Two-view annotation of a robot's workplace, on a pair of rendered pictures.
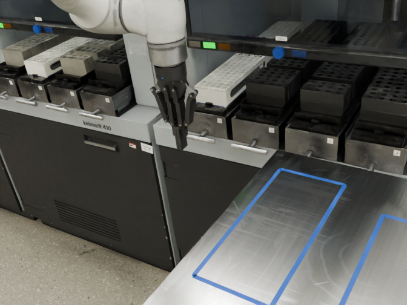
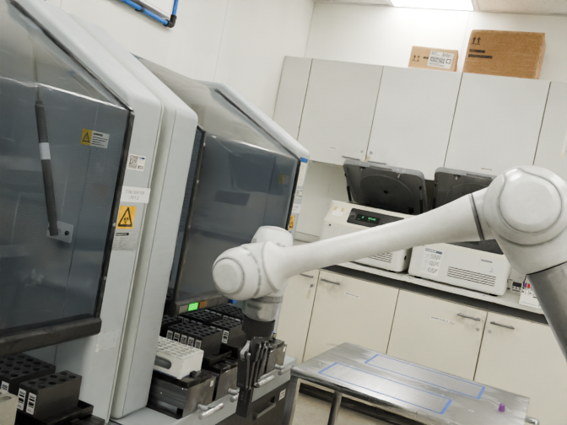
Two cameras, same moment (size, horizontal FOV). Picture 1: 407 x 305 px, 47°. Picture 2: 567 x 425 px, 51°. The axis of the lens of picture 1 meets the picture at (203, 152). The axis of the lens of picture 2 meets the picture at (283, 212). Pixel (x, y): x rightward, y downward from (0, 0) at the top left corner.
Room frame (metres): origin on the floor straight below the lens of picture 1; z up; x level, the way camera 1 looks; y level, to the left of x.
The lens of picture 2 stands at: (1.30, 1.40, 1.32)
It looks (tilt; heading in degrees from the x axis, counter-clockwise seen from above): 3 degrees down; 259
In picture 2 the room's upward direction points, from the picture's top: 11 degrees clockwise
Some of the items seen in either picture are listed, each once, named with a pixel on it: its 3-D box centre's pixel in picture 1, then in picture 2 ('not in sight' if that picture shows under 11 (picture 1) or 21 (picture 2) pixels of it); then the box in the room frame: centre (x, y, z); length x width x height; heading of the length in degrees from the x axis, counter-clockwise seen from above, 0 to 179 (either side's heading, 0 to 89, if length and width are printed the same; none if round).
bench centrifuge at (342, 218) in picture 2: not in sight; (380, 214); (-0.06, -2.34, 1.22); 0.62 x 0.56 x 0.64; 54
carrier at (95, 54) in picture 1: (88, 59); not in sight; (1.59, 0.36, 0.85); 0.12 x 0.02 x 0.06; 56
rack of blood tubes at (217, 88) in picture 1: (234, 78); (143, 350); (1.30, -0.12, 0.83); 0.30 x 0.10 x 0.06; 146
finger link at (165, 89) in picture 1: (171, 104); (249, 365); (1.06, 0.06, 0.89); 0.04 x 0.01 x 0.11; 146
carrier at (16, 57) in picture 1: (16, 57); not in sight; (1.70, 0.65, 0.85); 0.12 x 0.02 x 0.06; 56
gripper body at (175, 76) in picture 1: (172, 79); (256, 336); (1.05, 0.05, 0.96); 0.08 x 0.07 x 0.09; 56
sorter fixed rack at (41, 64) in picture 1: (65, 55); not in sight; (1.70, 0.47, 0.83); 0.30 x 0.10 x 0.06; 146
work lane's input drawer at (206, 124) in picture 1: (254, 77); (98, 355); (1.42, -0.19, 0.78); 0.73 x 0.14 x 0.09; 146
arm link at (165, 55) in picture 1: (168, 50); (261, 305); (1.05, 0.05, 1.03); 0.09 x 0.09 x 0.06
